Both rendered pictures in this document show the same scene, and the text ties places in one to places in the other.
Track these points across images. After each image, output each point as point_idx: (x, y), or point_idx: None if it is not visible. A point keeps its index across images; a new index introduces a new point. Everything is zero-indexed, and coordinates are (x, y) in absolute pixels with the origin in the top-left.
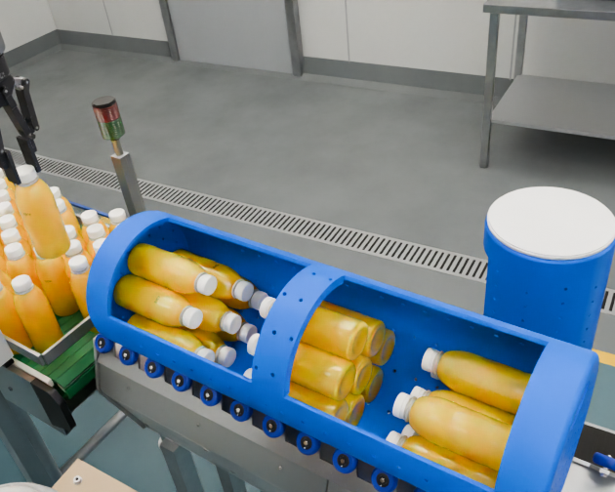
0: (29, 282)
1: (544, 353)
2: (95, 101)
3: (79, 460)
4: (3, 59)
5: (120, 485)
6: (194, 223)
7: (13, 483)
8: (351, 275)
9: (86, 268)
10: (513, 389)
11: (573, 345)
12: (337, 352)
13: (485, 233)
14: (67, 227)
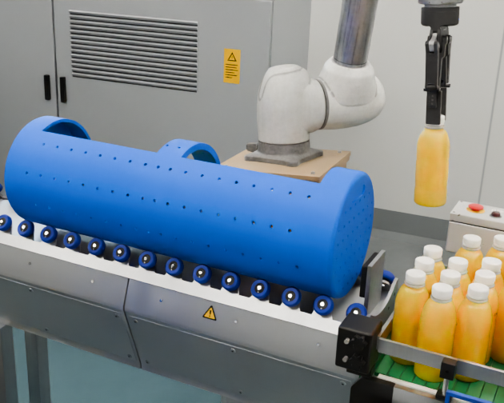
0: (463, 240)
1: (50, 122)
2: None
3: (318, 177)
4: (422, 9)
5: (288, 173)
6: (294, 186)
7: (288, 73)
8: (151, 154)
9: (423, 255)
10: None
11: (26, 137)
12: None
13: None
14: (485, 274)
